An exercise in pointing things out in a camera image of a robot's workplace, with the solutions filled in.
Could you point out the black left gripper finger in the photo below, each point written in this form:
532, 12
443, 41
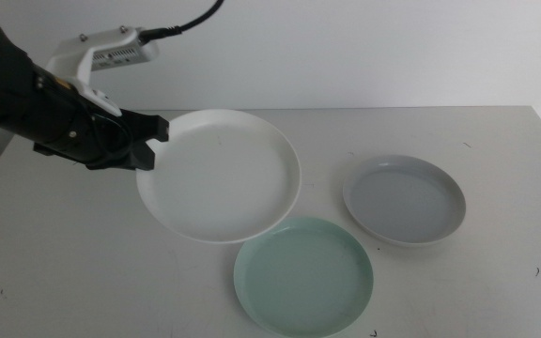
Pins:
150, 127
143, 156

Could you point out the white shallow bowl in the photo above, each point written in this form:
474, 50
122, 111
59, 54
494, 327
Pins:
223, 178

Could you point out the grey shallow bowl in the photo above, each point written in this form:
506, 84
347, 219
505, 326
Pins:
404, 202

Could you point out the pale green shallow bowl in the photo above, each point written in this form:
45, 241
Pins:
303, 281

